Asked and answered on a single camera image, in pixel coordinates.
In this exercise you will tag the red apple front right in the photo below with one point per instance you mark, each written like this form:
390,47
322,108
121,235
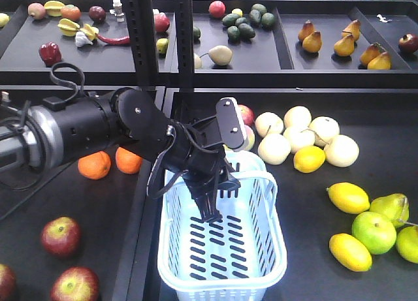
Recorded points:
76,283

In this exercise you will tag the light blue plastic basket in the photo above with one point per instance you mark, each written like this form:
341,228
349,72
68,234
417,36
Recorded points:
236,258

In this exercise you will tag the red bell pepper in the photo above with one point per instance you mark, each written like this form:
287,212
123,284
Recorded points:
50,53

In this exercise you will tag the black upper display shelf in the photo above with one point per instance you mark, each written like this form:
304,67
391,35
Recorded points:
312,44

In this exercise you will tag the red apple front middle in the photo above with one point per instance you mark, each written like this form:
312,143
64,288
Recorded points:
61,237

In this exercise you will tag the yellow starfruit left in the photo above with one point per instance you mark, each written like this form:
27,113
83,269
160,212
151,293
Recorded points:
68,27

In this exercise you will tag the peach right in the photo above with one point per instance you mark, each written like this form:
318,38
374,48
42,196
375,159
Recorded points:
250,137

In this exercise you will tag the red pomegranate upper shelf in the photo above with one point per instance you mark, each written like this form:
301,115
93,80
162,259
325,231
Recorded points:
217,9

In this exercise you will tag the green pear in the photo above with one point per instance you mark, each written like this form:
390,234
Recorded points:
395,207

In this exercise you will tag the white garlic bulb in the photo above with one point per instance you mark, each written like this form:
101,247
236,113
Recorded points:
81,40

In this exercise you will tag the red apple by peaches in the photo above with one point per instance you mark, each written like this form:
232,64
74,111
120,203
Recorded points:
247,115

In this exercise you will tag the yellow starfruit right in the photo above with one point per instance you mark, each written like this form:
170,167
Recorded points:
90,31

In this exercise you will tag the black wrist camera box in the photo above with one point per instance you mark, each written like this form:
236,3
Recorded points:
231,124

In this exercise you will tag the yellow starfruit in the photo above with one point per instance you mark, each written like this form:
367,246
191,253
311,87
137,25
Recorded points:
68,27
90,31

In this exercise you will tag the red chili pepper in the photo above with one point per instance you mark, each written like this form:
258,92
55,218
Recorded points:
114,41

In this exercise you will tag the small orange right front left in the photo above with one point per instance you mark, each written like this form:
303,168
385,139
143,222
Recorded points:
95,166

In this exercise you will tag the pale green pear upper shelf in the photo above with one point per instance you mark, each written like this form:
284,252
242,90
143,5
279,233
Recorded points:
221,55

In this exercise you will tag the red apple front left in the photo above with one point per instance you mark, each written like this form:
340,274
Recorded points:
8,282

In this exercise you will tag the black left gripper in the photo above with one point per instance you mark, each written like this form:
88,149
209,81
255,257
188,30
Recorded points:
195,152

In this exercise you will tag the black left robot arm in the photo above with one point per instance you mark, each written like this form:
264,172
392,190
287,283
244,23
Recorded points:
57,132

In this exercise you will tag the yellow lemon by pears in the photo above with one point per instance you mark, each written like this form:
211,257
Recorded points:
308,159

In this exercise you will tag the green apple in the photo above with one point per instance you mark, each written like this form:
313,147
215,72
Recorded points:
375,231

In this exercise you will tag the yellow lemon right upper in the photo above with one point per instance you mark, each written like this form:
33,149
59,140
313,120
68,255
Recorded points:
348,197

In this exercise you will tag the small orange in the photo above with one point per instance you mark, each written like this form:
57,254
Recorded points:
127,162
95,166

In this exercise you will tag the yellow lemon right lower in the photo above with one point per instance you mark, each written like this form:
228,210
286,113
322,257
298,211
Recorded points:
350,252

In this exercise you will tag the dark purple plum fruit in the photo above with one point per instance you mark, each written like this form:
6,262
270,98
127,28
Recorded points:
97,14

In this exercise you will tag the white pear cluster front left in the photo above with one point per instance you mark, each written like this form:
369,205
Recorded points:
274,149

